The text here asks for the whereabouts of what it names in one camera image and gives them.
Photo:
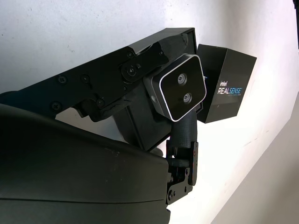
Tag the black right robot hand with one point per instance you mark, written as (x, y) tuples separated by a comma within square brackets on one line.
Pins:
[(70, 168)]

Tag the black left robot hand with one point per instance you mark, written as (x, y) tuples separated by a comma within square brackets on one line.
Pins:
[(298, 35)]

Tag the small silver depth camera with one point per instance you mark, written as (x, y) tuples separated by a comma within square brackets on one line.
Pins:
[(182, 88)]

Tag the black RealSense box lid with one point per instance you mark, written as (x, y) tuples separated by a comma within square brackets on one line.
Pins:
[(224, 70)]

